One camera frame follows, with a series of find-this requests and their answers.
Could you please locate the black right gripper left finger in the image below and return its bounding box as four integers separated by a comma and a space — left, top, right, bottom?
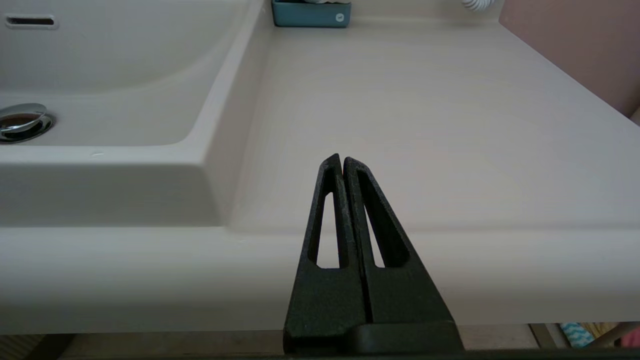
284, 153, 372, 351

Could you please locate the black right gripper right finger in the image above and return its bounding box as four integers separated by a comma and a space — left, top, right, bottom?
344, 156, 457, 325

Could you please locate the beige wash basin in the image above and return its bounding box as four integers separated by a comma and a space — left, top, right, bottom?
0, 0, 273, 228

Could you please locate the chrome sink drain stopper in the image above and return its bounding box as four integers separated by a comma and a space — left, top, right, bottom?
0, 102, 56, 145

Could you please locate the teal striped cloth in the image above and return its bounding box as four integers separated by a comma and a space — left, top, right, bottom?
559, 322, 597, 349

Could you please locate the blue small package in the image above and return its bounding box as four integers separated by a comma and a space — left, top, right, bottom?
271, 0, 352, 29

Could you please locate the white coiled dryer cord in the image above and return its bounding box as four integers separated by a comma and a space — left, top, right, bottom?
460, 0, 501, 12

